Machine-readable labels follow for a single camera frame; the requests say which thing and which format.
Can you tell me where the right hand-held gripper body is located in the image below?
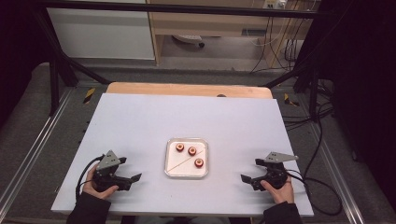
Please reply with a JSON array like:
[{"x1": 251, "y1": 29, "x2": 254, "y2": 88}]
[{"x1": 257, "y1": 151, "x2": 299, "y2": 190}]

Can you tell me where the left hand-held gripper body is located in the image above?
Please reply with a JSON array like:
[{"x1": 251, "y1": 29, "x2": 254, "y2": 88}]
[{"x1": 92, "y1": 149, "x2": 133, "y2": 192}]

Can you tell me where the person's right hand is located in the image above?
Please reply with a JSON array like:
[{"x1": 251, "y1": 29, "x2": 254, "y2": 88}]
[{"x1": 260, "y1": 175, "x2": 295, "y2": 205}]

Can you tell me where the person's left hand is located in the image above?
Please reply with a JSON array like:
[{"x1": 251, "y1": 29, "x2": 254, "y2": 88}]
[{"x1": 82, "y1": 163, "x2": 120, "y2": 201}]

